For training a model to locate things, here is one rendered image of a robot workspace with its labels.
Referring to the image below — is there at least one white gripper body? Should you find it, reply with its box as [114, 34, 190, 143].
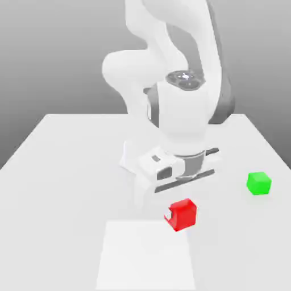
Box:
[134, 168, 221, 213]

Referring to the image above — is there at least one small red cube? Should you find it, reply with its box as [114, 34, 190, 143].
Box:
[164, 198, 198, 232]

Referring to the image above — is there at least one small green cube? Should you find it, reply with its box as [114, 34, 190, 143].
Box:
[246, 171, 273, 196]

